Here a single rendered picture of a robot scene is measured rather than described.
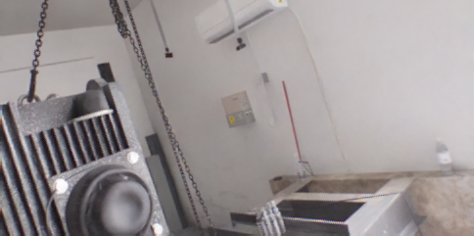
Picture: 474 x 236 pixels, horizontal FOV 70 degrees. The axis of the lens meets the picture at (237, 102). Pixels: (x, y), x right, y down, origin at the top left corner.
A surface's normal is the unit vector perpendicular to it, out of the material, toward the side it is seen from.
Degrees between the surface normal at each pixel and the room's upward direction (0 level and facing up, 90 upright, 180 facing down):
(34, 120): 90
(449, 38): 90
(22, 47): 90
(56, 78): 90
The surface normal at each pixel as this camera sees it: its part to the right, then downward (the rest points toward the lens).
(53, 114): 0.74, -0.23
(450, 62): -0.72, 0.25
